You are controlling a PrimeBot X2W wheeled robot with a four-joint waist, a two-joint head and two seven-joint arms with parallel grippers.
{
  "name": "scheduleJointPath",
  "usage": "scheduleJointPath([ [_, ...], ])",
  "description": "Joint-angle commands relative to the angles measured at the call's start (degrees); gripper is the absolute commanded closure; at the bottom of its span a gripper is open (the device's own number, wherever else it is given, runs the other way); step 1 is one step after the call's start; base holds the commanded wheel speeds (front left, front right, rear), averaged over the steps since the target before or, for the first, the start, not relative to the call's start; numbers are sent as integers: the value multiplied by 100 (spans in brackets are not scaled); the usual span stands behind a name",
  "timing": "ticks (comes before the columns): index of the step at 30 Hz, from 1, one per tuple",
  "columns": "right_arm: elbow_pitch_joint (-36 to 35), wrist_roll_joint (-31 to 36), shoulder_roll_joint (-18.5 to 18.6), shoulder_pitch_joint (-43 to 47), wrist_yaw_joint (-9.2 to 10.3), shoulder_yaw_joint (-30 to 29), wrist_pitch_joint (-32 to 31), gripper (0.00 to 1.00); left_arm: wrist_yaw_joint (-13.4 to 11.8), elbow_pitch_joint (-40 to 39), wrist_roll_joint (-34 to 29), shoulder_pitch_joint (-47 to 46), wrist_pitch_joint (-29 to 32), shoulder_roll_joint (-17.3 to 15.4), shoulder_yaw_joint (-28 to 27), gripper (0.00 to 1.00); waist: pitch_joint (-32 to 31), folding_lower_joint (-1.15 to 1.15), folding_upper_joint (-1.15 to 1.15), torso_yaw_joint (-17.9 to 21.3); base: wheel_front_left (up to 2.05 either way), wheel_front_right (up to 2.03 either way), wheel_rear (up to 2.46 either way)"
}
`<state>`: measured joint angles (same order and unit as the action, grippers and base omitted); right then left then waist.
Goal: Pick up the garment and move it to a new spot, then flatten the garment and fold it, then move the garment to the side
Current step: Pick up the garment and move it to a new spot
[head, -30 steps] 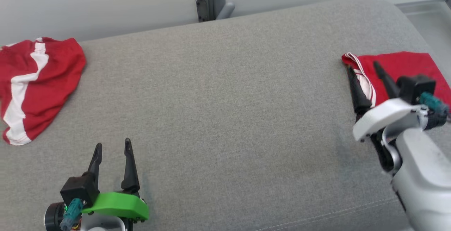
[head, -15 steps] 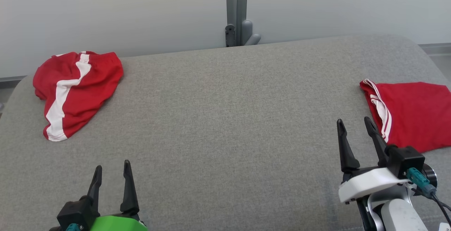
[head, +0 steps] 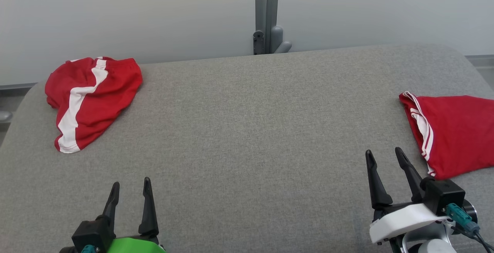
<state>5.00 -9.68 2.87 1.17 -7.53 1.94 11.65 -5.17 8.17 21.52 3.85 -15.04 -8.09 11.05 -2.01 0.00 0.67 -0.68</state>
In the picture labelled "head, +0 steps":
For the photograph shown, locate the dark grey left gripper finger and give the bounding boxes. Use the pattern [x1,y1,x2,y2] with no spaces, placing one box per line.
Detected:
[138,177,159,236]
[102,182,120,224]

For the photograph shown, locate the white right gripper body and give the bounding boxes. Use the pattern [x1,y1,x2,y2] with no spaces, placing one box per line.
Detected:
[369,201,449,245]

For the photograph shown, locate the grey metal partition post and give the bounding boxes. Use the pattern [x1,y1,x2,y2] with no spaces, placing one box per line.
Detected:
[255,0,280,55]

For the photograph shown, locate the light grey rounded post foot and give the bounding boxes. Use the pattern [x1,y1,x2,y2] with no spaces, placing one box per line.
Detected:
[270,25,292,54]

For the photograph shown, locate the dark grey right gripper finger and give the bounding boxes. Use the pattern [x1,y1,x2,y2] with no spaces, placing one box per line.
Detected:
[365,150,393,209]
[395,147,425,203]

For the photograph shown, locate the dark grey post bracket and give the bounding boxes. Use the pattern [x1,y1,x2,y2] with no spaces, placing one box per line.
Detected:
[253,30,265,55]

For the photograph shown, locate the red shorts with white stripe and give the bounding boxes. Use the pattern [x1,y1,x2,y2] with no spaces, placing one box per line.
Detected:
[45,56,143,154]

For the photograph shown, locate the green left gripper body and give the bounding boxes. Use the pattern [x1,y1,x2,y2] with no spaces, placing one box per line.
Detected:
[104,234,167,253]

